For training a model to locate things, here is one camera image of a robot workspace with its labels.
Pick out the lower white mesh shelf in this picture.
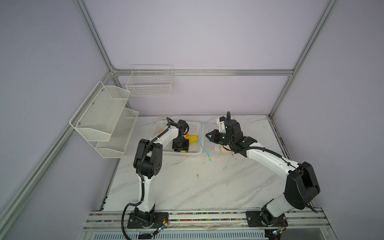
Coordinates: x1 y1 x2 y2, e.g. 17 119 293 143
96 108 139 159

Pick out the white mesh shelf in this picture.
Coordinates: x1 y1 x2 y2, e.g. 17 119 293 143
96 108 139 159
69 82 130 142

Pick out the white wire wall basket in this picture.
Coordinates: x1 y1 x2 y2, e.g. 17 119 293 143
126 65 174 97

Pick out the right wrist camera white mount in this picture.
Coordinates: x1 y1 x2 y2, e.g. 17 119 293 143
217 117 226 133

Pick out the clear zip top bag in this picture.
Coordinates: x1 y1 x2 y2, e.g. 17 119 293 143
199 121 226 161

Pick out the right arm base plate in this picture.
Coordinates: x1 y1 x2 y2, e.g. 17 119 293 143
246 211 288 227

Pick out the white plastic perforated basket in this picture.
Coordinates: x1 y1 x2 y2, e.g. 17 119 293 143
154 120 205 156

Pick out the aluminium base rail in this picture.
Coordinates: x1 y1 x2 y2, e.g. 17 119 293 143
80 209 337 240

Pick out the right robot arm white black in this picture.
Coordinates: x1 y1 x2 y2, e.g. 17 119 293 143
206 112 321 226

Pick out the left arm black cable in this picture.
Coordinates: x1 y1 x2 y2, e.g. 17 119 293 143
121 116 181 240

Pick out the cream white garlic bulb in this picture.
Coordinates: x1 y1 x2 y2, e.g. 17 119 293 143
220 146 233 154

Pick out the upper white mesh shelf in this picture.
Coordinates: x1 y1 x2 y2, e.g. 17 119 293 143
69 82 130 142

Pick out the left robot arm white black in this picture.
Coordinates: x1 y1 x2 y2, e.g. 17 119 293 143
134 117 190 225

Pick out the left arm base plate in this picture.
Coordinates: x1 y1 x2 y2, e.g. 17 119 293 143
126 212 169 229

